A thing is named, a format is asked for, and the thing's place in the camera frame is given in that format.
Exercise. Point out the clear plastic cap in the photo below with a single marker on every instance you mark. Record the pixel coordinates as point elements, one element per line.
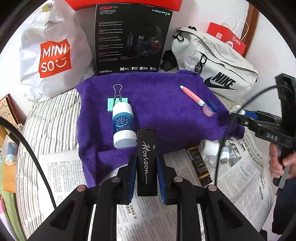
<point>211,160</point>

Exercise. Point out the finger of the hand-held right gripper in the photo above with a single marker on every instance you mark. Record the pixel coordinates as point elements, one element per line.
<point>251,113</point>
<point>266,134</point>

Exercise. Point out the grey waist bag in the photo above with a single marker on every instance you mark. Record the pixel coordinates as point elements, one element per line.
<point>219,64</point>

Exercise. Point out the black lighter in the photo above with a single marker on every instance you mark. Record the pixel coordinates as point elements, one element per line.
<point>146,162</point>

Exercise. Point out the blue and pink eraser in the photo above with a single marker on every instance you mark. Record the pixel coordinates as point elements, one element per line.
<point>209,107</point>

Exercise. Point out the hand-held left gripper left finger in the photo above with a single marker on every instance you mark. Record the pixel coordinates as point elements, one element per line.
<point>132,176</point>

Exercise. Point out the green cloth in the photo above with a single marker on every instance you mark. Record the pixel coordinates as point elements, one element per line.
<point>9,208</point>

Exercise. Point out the person's right hand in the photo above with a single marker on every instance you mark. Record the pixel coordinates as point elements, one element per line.
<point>276,162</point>

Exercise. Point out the newspaper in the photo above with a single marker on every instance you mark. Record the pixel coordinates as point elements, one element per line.
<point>242,185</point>

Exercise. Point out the white tape roll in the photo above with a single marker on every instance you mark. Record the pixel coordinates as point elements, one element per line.
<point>210,147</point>

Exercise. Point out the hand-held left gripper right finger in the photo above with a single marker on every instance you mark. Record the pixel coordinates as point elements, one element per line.
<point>161,178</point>

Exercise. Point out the small white plug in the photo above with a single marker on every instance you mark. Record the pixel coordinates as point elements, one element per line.
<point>223,153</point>

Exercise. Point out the brown wooden frame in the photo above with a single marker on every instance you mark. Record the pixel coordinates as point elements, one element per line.
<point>252,23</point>

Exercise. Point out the person's right forearm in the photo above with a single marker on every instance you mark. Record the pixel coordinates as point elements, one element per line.
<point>285,208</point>

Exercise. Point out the white plug adapter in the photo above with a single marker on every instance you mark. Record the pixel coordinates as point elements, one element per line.
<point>239,110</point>

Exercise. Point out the pink and white pen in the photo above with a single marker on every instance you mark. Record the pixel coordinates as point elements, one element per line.
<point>190,93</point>

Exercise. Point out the purple towel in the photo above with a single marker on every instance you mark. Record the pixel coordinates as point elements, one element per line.
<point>161,111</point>

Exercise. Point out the dark brown slim box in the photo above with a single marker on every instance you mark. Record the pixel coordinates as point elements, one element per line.
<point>198,164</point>

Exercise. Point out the white plastic shopping bag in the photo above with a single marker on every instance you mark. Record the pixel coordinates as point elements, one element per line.
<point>34,34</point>

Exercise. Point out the black headset box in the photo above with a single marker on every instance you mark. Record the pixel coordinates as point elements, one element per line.
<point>115,46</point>

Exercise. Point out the brown patterned box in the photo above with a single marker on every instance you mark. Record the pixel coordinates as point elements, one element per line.
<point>9,109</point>

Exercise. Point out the green binder clip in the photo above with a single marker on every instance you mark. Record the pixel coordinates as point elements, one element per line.
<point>111,104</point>

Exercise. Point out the blue and white bottle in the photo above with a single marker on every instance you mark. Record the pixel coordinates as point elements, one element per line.
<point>122,122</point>

